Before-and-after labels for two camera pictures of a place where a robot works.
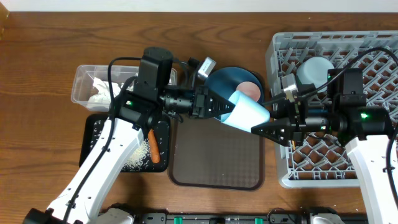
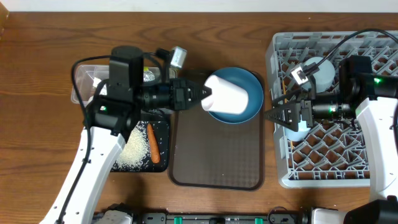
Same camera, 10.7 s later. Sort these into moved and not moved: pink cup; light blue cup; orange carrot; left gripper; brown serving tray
Moved: light blue cup; left gripper; pink cup
Not moved: orange carrot; brown serving tray
